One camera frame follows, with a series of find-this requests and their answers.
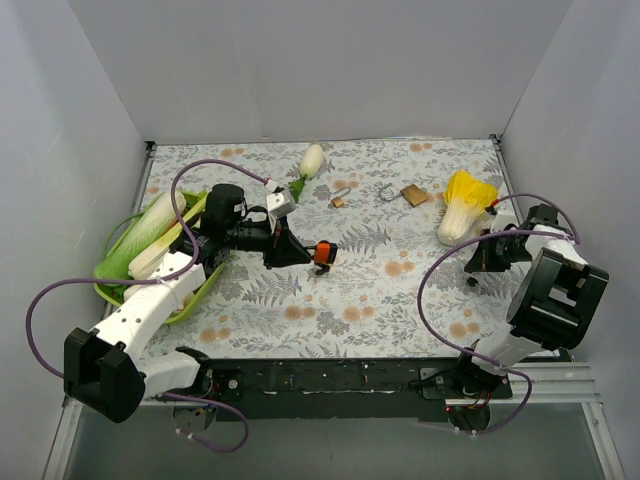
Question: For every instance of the celery stalk bundle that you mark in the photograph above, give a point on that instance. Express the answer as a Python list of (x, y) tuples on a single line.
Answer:
[(146, 263)]

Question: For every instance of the small brass padlock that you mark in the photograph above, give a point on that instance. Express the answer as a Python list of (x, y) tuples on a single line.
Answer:
[(338, 200)]

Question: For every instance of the floral table mat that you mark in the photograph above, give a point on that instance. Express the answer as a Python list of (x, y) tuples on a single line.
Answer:
[(393, 290)]

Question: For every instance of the orange padlock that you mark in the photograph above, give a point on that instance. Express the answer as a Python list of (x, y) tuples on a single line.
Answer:
[(325, 253)]

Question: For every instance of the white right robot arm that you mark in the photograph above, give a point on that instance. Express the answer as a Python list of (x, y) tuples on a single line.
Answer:
[(553, 306)]

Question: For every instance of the yellow padlock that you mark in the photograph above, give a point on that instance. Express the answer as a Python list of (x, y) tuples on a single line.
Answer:
[(319, 269)]

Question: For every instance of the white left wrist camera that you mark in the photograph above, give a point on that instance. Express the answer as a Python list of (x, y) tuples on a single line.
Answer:
[(280, 204)]

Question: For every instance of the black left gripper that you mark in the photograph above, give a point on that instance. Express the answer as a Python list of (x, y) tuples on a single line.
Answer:
[(275, 245)]

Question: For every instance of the green napa cabbage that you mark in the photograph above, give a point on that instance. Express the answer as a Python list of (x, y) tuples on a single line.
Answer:
[(156, 220)]

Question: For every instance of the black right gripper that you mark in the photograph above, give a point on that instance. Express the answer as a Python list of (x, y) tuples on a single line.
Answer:
[(489, 252)]

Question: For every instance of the large brass padlock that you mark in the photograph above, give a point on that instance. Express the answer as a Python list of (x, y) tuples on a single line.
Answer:
[(412, 194)]

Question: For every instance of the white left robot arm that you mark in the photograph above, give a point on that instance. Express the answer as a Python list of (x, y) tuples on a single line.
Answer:
[(103, 368)]

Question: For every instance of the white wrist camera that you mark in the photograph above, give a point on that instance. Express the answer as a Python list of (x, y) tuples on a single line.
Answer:
[(501, 218), (280, 204)]

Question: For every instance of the yellow napa cabbage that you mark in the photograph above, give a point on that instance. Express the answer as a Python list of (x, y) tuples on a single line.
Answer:
[(466, 199)]

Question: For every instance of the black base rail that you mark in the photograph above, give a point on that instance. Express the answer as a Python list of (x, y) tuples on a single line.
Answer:
[(413, 388)]

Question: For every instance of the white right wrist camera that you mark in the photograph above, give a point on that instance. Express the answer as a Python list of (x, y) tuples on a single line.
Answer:
[(501, 218)]

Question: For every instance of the white radish with leaves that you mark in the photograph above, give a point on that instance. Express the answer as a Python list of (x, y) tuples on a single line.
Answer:
[(308, 168)]

